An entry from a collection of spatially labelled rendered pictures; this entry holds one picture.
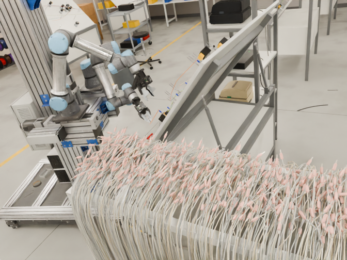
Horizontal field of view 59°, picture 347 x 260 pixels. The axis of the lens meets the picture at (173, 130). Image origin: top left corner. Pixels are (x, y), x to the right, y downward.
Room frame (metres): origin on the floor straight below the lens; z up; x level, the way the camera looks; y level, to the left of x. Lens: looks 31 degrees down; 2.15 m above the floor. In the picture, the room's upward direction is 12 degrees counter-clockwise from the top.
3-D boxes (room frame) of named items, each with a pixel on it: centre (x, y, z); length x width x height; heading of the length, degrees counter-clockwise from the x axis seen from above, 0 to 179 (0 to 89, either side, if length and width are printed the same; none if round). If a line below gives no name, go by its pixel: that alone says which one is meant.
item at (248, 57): (2.77, -0.71, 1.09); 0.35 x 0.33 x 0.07; 142
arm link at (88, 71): (2.66, 0.62, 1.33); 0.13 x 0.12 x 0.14; 113
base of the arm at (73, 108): (2.18, 0.75, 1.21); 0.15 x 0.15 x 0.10
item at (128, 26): (7.64, 0.47, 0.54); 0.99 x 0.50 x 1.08; 148
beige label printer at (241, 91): (2.72, -0.68, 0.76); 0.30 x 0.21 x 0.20; 55
